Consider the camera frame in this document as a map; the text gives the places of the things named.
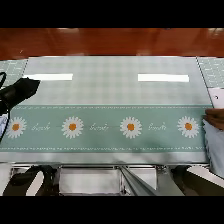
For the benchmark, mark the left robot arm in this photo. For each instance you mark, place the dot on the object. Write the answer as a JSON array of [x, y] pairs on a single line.
[[19, 90]]

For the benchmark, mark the brown garment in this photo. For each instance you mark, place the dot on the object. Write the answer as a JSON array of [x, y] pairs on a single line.
[[215, 118]]

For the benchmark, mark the pale garment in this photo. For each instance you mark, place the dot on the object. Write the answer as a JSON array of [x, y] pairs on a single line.
[[2, 125]]

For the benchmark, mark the light blue garment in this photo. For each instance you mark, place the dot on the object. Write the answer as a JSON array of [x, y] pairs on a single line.
[[216, 150]]

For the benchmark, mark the silver frame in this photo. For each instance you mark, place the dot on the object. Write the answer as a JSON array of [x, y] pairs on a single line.
[[140, 186]]

